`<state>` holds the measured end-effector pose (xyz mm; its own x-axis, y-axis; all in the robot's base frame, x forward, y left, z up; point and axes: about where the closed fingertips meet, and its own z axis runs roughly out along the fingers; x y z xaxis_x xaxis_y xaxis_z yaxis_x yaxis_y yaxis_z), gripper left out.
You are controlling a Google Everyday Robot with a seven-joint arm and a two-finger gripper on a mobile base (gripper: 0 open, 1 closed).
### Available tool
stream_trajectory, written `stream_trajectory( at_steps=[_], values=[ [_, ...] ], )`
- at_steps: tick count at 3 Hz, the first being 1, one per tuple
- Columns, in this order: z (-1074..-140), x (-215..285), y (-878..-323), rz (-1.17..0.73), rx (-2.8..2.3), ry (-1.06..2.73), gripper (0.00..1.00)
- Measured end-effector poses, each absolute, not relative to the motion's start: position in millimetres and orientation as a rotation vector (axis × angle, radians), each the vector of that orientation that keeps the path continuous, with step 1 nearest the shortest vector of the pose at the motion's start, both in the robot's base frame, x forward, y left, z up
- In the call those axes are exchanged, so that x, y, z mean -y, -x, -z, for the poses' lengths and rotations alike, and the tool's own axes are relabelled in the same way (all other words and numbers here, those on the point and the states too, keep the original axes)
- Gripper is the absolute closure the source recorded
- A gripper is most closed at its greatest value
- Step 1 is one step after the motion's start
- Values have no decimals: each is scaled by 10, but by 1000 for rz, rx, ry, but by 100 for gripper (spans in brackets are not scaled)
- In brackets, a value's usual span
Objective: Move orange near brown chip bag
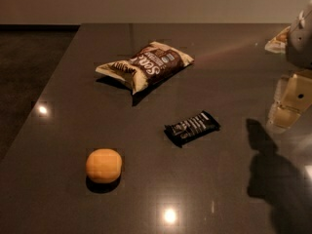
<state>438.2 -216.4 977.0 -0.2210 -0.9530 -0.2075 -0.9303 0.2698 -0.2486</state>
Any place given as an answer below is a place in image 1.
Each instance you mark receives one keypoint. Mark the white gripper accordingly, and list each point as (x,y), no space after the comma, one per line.
(300,44)

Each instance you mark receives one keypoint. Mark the orange fruit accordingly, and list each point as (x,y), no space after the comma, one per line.
(104,166)

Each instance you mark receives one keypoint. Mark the light snack bag at edge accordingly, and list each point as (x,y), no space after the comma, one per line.
(277,45)

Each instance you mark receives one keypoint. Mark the brown chip bag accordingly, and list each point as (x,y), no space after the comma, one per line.
(151,65)

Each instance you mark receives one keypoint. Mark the black snack bar wrapper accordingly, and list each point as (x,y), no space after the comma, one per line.
(191,128)

